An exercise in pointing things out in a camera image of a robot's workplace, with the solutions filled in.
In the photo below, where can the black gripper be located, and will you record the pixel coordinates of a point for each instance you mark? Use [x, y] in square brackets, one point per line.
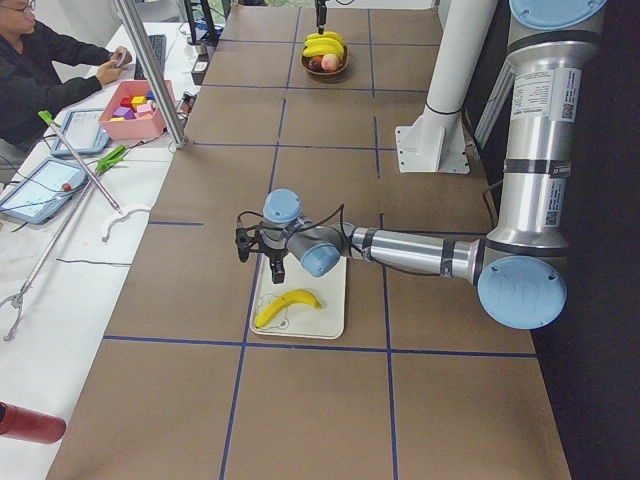
[320, 15]
[274, 254]

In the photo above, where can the yellow banana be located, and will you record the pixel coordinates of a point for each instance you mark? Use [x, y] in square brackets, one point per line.
[322, 48]
[292, 297]
[326, 36]

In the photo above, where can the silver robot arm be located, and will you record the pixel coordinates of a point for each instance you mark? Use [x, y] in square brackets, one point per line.
[516, 266]

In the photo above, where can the brown wicker basket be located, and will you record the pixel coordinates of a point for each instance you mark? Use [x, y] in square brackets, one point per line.
[343, 64]

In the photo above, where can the white rectangular plate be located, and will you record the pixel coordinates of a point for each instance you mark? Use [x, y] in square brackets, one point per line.
[302, 306]

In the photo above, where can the pale peach fruit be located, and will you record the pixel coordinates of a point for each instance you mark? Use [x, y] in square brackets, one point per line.
[330, 62]

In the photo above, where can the dark red apple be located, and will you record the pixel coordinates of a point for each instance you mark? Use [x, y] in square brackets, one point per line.
[315, 64]

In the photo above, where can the green plastic clip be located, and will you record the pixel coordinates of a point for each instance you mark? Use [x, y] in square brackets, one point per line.
[110, 160]

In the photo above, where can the pink plastic box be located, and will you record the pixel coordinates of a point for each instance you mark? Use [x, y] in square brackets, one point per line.
[132, 113]

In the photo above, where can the blue teach pendant tablet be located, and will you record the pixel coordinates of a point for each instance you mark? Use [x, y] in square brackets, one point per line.
[82, 129]

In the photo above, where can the seated person in black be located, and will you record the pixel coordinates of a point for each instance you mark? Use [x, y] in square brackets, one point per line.
[29, 81]

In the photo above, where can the red bottle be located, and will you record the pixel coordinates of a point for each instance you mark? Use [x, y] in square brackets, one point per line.
[28, 425]

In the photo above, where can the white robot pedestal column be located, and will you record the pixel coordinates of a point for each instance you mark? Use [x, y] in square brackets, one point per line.
[435, 142]

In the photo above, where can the silver aluminium frame post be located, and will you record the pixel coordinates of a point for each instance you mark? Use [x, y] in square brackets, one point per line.
[134, 28]

